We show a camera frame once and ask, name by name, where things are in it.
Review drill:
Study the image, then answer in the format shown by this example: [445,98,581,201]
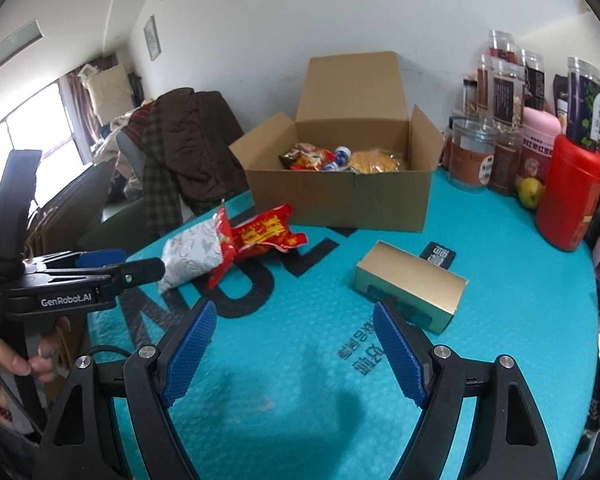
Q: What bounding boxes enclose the white patterned snack bag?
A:
[158,206,236,295]

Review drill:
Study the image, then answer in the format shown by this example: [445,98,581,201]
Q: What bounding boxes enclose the red yellow snack packet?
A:
[232,204,309,260]

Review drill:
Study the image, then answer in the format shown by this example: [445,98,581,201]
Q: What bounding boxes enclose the gold rectangular box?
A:
[353,240,468,335]

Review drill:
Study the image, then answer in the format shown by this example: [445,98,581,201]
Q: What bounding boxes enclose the dark cereal snack bag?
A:
[278,143,336,171]

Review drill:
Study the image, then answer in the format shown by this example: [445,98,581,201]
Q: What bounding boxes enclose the blue white tablet tube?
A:
[323,146,351,171]

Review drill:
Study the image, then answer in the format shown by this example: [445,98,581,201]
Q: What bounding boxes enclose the waffle snack clear bag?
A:
[348,148,402,174]

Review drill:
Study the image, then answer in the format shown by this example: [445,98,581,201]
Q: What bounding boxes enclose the person's left hand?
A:
[0,316,71,386]

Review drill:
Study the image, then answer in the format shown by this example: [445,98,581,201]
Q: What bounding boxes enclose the stack of cardboard sheets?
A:
[24,159,116,257]

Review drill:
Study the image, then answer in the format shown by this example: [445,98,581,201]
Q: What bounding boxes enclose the brown jacket on chair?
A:
[142,88,248,240]

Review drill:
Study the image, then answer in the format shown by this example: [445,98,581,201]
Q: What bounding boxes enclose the teal bubble mailer mat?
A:
[88,172,597,479]

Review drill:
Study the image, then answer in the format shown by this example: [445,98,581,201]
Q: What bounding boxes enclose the red canister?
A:
[535,134,600,252]

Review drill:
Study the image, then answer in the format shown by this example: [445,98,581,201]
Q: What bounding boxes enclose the open cardboard box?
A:
[230,51,443,232]

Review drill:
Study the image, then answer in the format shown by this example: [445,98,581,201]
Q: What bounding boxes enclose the glass jar brown contents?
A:
[449,118,496,191]

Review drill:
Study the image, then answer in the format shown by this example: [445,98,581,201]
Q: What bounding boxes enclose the pink bottle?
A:
[515,107,562,186]

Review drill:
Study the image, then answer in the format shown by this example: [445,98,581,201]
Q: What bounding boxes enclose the clear jar purple label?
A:
[566,56,600,151]

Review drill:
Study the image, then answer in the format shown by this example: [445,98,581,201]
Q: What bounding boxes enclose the framed wall picture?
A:
[143,15,161,61]

